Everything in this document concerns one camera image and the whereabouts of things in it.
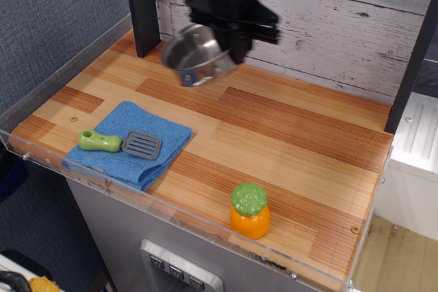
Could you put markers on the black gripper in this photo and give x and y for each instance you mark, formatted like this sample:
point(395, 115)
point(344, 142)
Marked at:
point(236, 23)

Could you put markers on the stainless steel pot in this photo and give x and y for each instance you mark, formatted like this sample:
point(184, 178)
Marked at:
point(195, 55)

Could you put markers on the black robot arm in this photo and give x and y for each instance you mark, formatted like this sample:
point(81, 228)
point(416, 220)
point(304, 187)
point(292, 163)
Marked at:
point(236, 23)

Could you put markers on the orange pineapple salt shaker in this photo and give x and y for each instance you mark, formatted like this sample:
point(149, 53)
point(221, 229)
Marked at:
point(249, 212)

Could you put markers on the blue folded cloth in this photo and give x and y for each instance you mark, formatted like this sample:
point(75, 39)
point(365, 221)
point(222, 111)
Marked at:
point(136, 172)

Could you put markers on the grey cabinet with dispenser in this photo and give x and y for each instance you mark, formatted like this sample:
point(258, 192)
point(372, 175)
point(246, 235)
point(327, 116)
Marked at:
point(145, 246)

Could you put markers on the white box with metal plate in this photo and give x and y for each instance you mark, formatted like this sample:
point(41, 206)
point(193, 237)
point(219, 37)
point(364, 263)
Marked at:
point(407, 196)

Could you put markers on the yellow black object bottom left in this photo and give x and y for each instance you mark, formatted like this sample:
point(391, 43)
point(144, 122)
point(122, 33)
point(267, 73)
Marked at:
point(20, 273)

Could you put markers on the dark vertical post left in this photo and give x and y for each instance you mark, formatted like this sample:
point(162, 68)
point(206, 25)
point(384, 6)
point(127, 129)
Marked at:
point(145, 25)

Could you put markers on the dark vertical post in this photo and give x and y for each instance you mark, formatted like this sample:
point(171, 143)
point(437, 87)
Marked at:
point(145, 25)
point(413, 67)

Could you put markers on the green handled grey spatula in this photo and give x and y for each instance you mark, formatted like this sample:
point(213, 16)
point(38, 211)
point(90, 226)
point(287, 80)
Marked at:
point(137, 144)

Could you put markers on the dark vertical post right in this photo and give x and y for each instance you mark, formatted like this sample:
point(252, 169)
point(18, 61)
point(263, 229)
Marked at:
point(413, 67)

